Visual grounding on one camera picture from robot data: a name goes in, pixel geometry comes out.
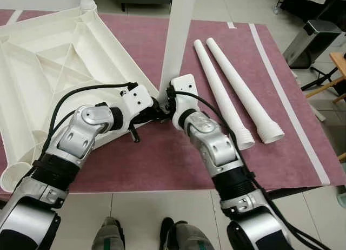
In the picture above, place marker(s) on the white plastic table leg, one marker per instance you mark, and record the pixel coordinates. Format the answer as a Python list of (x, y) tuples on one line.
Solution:
[(243, 87), (87, 1), (178, 39), (221, 93)]

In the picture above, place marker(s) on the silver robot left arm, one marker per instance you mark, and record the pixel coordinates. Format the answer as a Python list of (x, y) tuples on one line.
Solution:
[(70, 142)]

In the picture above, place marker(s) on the mauve cloth with white stripes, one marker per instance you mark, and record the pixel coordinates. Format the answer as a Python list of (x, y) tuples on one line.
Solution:
[(162, 163)]

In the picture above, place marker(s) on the small white tape patch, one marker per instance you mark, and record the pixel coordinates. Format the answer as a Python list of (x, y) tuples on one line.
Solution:
[(231, 25)]

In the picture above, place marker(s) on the grey robot left foot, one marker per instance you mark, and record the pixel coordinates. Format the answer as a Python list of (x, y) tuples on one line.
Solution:
[(108, 236)]

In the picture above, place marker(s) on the grey robot foot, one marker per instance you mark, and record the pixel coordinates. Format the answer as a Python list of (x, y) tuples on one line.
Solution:
[(108, 236), (186, 239)]

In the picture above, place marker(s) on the grey robot right foot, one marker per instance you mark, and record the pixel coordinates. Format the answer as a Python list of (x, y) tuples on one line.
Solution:
[(186, 239)]

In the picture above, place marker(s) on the pale green plastic stool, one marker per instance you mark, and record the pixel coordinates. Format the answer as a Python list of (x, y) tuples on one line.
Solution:
[(341, 198)]

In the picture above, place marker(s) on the light wooden table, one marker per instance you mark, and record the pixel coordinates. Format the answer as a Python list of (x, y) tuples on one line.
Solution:
[(336, 63)]

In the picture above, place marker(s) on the steel pedal trash bin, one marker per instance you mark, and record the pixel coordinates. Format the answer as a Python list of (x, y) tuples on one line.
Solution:
[(308, 41)]

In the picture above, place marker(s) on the black metal table leg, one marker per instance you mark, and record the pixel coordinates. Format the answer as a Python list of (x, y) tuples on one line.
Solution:
[(294, 192)]

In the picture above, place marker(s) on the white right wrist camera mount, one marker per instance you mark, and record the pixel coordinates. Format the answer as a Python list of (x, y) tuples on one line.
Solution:
[(185, 93)]

